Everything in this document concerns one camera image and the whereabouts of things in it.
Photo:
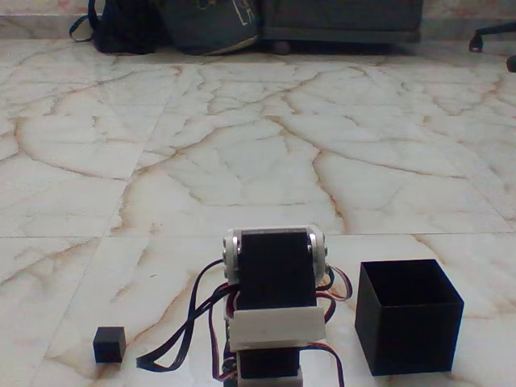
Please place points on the small black cube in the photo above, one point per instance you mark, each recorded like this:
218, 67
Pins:
108, 346

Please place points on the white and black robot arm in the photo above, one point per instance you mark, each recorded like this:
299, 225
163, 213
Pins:
274, 274

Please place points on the black box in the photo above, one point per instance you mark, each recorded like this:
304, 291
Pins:
415, 338

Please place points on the round dark furniture foot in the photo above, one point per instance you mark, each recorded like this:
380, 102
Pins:
281, 47

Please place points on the dark teal bag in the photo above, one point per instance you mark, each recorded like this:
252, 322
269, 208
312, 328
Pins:
205, 28

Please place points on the dark wooden furniture base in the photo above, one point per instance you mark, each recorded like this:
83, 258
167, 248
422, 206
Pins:
342, 20

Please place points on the black office chair base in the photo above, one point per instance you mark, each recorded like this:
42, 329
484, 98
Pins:
489, 30

